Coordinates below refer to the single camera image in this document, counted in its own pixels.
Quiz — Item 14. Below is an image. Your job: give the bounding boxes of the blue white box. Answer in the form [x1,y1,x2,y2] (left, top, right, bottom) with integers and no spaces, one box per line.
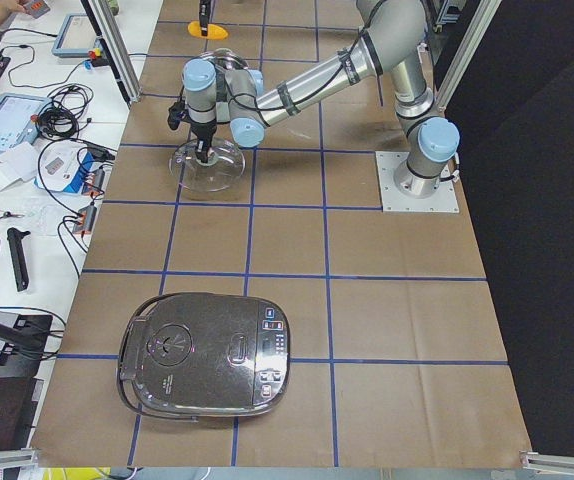
[34,141,94,194]

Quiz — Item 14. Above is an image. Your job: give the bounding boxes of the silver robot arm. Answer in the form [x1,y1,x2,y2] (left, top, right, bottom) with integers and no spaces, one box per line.
[168,1,460,199]

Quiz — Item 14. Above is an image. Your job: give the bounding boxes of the grey orange adapter box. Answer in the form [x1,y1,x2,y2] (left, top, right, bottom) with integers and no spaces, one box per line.
[72,203,98,237]

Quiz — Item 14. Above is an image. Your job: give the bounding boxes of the black bar tool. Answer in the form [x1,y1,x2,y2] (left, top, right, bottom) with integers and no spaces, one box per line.
[7,227,30,292]

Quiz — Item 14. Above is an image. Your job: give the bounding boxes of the yellow corn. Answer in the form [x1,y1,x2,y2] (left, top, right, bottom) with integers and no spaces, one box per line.
[187,20,229,40]

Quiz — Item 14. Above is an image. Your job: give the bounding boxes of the aluminium profile bottom left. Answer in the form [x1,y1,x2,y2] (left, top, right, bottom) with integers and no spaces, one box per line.
[0,448,38,470]

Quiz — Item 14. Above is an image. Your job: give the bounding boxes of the aluminium profile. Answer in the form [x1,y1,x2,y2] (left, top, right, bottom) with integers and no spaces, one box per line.
[0,448,38,470]
[519,451,574,476]

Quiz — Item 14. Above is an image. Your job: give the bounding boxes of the blue teach pendant near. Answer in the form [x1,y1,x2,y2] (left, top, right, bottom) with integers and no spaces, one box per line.
[0,93,50,154]

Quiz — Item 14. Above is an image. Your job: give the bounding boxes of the aluminium frame post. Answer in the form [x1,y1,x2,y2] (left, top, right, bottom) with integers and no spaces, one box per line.
[436,0,501,113]
[80,0,141,106]

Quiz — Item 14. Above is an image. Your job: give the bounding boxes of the aluminium profile bottom right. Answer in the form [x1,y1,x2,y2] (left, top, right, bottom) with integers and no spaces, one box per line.
[519,451,574,476]

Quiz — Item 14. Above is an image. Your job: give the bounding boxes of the silver rice cooker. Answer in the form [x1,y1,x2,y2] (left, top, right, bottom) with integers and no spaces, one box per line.
[116,292,290,421]

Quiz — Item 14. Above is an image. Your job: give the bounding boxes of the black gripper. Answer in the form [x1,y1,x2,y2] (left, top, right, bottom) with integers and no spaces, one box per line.
[190,0,216,150]

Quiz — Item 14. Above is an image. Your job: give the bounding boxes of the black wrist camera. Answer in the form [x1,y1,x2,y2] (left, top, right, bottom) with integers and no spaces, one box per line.
[167,100,185,131]

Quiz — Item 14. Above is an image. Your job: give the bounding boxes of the blue teach pendant far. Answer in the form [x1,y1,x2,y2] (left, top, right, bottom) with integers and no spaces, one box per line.
[52,13,100,58]

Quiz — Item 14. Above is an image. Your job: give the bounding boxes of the aluminium frame post right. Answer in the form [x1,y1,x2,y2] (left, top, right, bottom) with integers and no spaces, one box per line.
[436,0,501,113]

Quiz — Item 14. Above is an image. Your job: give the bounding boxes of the stainless steel pot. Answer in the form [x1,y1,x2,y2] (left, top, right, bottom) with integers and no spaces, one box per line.
[200,48,249,70]

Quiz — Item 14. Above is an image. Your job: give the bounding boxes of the blue teach pendant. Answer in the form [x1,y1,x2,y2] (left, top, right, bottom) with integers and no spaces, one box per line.
[52,13,100,58]
[0,93,50,154]

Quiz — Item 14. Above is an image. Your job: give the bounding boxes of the white paper sheets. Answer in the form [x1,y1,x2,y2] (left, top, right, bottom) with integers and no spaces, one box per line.
[0,142,39,192]

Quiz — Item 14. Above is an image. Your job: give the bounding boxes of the glass pot lid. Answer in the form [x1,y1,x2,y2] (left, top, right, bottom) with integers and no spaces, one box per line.
[169,137,246,193]

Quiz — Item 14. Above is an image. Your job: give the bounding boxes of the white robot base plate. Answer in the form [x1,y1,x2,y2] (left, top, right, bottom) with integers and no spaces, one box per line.
[375,151,460,214]

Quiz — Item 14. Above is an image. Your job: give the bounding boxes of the aluminium frame post left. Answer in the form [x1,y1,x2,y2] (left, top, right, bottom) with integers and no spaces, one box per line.
[80,0,141,106]

